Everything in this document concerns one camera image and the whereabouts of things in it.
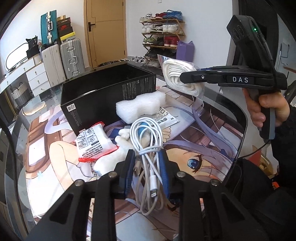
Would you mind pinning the black handbag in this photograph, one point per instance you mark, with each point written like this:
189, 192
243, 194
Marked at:
33, 47

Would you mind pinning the person's right hand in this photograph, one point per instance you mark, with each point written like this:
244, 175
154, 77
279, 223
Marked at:
273, 100

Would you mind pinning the white foam piece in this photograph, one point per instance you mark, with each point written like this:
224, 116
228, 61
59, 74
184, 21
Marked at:
144, 104

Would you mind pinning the silver suitcase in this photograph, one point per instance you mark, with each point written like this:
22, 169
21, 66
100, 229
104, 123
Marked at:
72, 58

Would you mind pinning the wooden shoe rack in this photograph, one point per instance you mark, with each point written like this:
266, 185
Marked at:
162, 33

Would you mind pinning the anime printed desk mat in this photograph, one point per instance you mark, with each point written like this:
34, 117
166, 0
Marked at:
157, 178

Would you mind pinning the purple paper bag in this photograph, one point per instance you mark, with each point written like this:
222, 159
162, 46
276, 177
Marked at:
185, 51

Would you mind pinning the woven laundry basket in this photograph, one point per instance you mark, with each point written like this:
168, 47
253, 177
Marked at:
21, 94

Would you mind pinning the red white sachet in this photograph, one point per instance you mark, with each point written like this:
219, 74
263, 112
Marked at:
93, 143

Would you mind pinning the black cardboard box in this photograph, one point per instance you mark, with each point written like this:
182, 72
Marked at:
91, 97

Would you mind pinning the white suitcase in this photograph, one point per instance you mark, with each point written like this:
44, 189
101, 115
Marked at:
53, 65

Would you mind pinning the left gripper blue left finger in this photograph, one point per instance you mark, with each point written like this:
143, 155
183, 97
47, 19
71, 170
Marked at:
128, 171

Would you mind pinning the white plush toy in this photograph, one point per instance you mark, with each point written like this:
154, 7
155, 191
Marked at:
107, 163

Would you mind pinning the wooden door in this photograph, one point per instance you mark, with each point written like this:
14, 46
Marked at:
105, 31

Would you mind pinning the teal suitcase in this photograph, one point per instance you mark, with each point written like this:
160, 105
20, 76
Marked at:
49, 29

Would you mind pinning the oval black-framed mirror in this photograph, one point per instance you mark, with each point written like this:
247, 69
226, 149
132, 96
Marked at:
17, 56

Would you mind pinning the white printed packet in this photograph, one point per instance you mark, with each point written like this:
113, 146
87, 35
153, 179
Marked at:
164, 118

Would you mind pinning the stacked shoe boxes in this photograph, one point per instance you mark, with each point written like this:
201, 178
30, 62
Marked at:
65, 29

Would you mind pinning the white drawer desk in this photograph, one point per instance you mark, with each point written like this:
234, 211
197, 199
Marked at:
33, 72

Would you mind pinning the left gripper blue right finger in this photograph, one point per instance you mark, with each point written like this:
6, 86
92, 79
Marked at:
165, 172

